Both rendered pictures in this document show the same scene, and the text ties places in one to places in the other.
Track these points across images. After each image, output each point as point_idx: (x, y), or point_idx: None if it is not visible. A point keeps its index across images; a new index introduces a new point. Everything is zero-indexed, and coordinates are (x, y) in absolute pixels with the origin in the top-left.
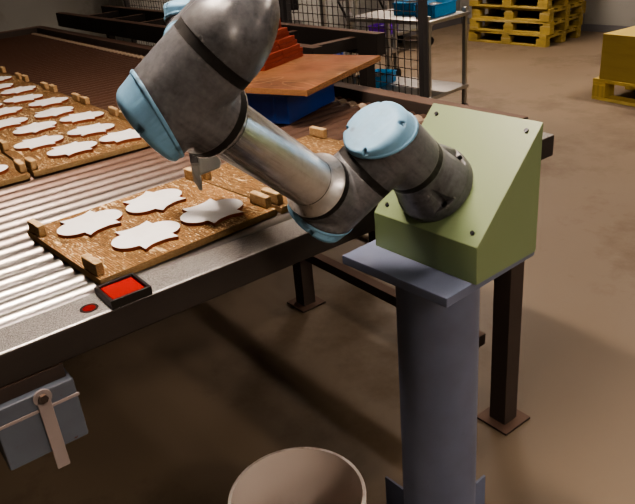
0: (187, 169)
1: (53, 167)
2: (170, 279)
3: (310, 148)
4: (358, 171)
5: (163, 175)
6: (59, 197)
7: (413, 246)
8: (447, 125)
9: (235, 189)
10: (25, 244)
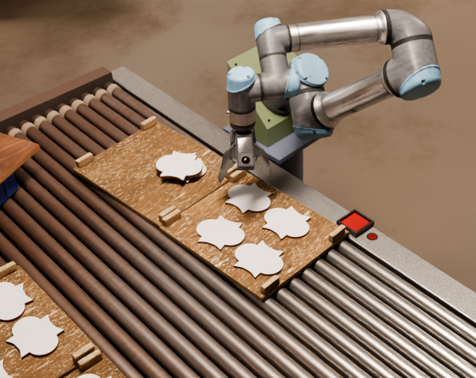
0: (169, 217)
1: (88, 338)
2: (335, 209)
3: (116, 166)
4: (324, 91)
5: (135, 251)
6: (163, 317)
7: (290, 127)
8: (247, 65)
9: (202, 195)
10: (274, 301)
